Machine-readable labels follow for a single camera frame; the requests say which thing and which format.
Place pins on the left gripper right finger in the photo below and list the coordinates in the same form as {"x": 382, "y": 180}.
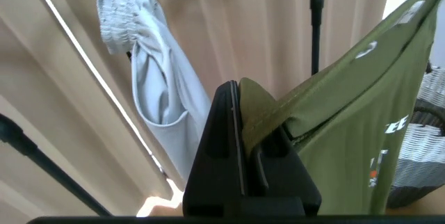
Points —
{"x": 285, "y": 182}

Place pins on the black clothes rack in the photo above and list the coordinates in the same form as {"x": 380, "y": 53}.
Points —
{"x": 315, "y": 25}

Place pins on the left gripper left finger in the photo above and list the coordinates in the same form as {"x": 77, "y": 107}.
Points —
{"x": 215, "y": 161}

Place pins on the green garment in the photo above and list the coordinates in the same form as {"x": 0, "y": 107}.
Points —
{"x": 347, "y": 130}

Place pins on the white laundry basket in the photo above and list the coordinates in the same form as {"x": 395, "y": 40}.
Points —
{"x": 420, "y": 154}

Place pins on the pale grey shorts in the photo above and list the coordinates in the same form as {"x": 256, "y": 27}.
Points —
{"x": 167, "y": 88}

